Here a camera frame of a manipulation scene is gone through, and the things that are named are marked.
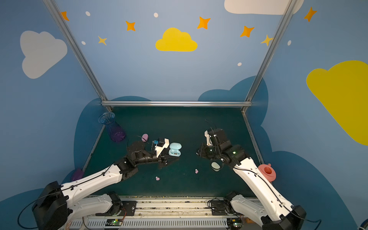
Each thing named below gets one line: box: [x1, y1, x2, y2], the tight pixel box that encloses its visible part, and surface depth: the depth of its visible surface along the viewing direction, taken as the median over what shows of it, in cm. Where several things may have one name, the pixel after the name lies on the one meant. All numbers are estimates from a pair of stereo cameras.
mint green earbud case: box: [210, 161, 221, 173], surface depth 91 cm
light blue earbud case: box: [168, 142, 183, 157], surface depth 68 cm
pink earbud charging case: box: [141, 133, 149, 143], surface depth 103 cm
